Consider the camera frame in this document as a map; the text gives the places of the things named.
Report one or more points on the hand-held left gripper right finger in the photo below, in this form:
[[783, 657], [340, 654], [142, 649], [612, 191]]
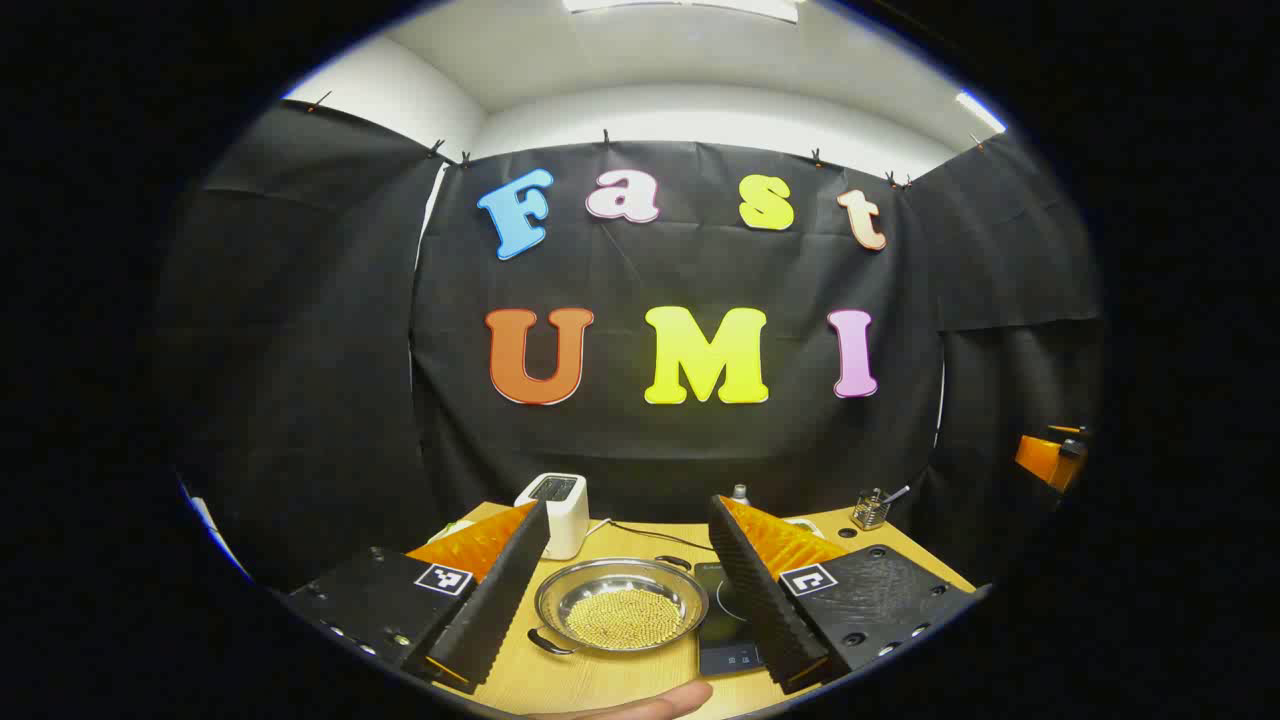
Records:
[[765, 600]]

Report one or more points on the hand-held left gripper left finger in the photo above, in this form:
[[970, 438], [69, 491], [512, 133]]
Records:
[[500, 600]]

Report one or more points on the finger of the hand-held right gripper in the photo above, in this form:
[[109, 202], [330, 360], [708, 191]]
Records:
[[1040, 462]]

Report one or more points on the black induction cooktop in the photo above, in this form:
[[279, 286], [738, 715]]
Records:
[[730, 640]]

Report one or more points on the pile of yellow soybeans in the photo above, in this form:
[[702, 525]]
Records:
[[625, 618]]

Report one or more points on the white divided bean dish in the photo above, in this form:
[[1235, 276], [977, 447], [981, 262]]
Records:
[[803, 525]]

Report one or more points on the white toaster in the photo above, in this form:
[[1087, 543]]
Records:
[[565, 515]]

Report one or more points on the metal spoon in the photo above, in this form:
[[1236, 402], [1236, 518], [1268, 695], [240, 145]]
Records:
[[896, 493]]

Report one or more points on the black backdrop cloth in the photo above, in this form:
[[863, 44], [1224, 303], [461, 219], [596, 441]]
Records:
[[300, 350]]

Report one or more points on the large ceiling light panel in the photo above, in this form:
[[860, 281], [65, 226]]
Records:
[[690, 5]]

